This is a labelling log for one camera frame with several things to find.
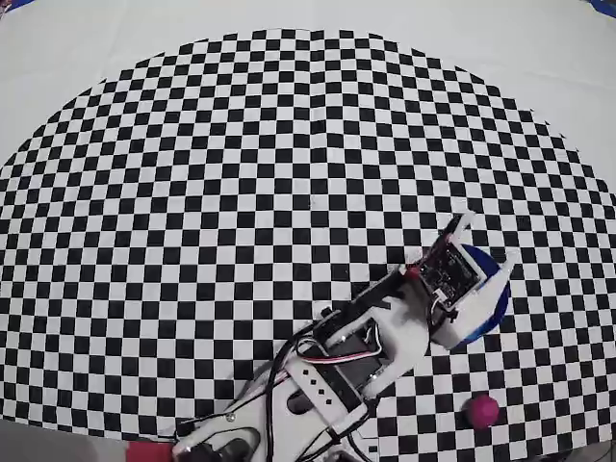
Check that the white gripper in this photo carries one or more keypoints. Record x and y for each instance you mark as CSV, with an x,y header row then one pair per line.
x,y
482,301

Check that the pink faceted ball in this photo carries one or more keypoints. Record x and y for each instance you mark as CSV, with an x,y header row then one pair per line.
x,y
481,409

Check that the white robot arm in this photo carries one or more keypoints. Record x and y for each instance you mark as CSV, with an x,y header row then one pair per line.
x,y
313,380

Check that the blue round box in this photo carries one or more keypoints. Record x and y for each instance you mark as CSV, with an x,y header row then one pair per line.
x,y
481,260

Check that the black white checkerboard sheet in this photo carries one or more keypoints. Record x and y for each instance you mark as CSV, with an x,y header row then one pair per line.
x,y
240,168

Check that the black camera circuit board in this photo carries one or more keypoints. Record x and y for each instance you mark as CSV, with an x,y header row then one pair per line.
x,y
447,274

